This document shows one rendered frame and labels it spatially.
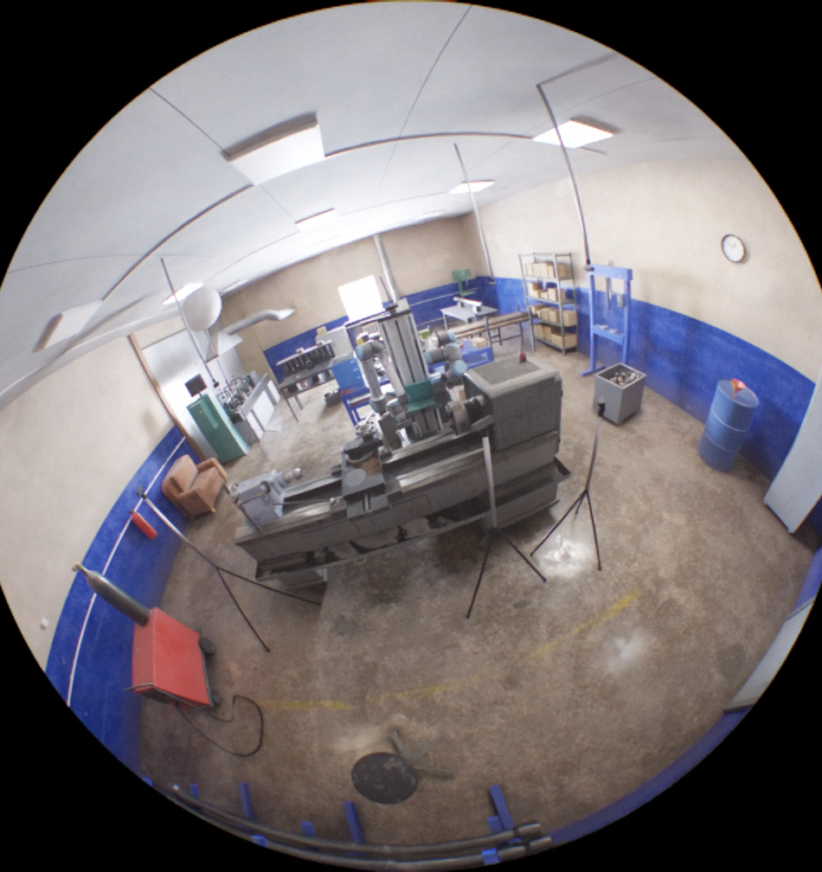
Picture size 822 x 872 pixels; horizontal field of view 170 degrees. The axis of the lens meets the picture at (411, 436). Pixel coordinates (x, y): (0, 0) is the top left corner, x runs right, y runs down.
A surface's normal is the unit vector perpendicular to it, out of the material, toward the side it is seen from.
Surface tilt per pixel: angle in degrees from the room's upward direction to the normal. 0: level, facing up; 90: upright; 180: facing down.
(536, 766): 0
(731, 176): 90
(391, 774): 0
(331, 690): 0
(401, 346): 90
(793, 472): 90
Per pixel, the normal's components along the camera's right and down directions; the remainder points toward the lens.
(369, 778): -0.26, -0.78
